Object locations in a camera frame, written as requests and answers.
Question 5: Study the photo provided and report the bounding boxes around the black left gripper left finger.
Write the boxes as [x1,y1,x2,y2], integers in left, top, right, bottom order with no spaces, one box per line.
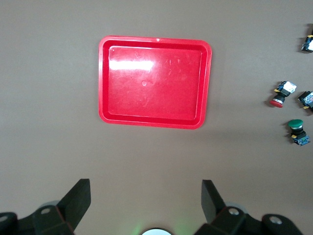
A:
[0,178,91,235]

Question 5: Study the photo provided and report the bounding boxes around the green mushroom push button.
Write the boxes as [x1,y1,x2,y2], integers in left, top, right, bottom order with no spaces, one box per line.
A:
[285,119,312,147]
[300,23,313,53]

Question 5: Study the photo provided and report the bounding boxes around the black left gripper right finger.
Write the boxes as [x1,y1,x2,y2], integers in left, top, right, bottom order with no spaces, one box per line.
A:
[193,180,304,235]

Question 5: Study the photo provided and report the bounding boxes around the red plastic tray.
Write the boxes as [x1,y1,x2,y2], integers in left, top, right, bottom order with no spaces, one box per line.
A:
[97,35,213,130]

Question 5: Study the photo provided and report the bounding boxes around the red mushroom push button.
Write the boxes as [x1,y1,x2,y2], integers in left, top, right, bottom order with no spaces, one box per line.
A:
[297,90,313,110]
[269,80,298,108]

